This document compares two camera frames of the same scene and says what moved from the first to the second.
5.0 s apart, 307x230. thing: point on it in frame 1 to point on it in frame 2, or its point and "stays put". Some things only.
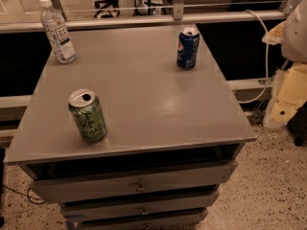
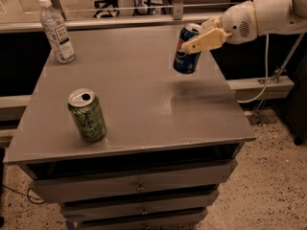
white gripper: (295, 35) to (238, 23)
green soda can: (86, 109) stays put
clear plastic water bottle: (56, 28) stays put
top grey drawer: (137, 182) stays put
